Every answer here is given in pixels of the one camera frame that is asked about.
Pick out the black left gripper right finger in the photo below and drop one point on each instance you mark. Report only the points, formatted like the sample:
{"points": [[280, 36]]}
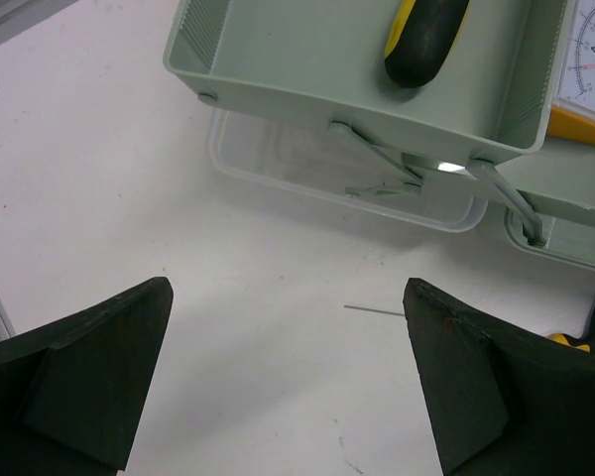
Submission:
{"points": [[525, 419]]}

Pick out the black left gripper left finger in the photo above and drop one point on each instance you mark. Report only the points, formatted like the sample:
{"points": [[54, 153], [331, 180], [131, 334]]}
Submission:
{"points": [[72, 392]]}

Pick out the green toolbox with clear lid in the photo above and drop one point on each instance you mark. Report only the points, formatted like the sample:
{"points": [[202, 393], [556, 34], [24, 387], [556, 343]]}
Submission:
{"points": [[477, 130]]}

